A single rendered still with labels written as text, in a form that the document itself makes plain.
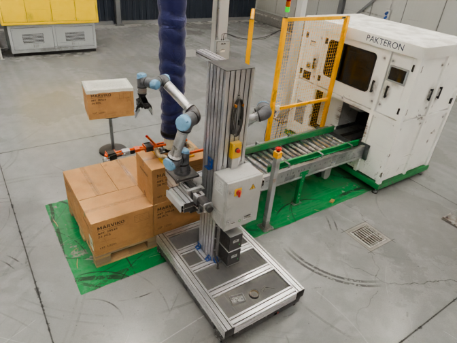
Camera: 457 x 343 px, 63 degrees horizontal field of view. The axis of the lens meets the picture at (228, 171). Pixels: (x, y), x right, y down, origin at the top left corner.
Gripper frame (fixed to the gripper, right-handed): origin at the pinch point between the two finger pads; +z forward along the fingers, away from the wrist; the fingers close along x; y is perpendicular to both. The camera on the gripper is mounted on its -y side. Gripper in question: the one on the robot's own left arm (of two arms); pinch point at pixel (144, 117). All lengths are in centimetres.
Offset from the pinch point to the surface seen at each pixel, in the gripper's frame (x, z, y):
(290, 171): -174, 95, -7
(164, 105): -30.1, 3.4, 24.6
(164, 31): -29, -60, 22
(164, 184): -21, 77, 8
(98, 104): -22, 69, 206
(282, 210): -173, 152, -9
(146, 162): -10, 58, 24
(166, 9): -31, -77, 21
